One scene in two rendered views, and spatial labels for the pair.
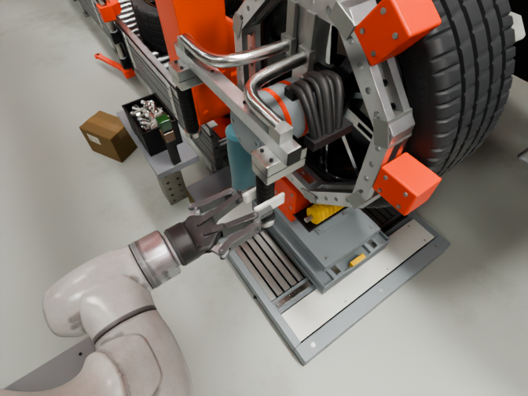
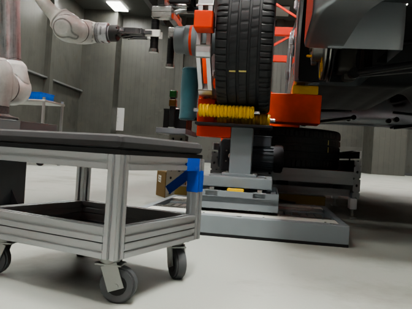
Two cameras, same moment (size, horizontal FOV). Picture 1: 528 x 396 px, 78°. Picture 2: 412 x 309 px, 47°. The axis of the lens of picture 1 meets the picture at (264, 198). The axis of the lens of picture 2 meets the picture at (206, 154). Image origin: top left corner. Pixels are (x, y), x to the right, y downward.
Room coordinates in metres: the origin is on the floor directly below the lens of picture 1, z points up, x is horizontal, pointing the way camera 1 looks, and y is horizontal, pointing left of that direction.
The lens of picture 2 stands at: (-0.98, -1.62, 0.31)
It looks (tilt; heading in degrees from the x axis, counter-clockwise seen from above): 0 degrees down; 43
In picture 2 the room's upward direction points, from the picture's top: 4 degrees clockwise
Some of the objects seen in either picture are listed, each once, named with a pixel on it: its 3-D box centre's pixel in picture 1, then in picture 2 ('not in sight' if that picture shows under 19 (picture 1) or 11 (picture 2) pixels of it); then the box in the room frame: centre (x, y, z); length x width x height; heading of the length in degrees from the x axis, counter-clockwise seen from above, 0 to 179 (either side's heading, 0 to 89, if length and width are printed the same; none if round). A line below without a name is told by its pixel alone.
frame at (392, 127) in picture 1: (303, 103); (212, 40); (0.67, -0.10, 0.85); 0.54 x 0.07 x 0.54; 35
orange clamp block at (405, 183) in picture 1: (405, 184); (204, 21); (0.41, -0.28, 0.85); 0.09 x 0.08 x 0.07; 35
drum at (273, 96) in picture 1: (280, 114); (197, 40); (0.63, -0.04, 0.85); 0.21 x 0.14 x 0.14; 125
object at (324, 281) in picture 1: (317, 223); (238, 195); (0.77, -0.23, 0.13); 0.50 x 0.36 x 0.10; 35
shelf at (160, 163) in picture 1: (155, 135); (178, 132); (1.01, 0.44, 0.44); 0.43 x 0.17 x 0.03; 35
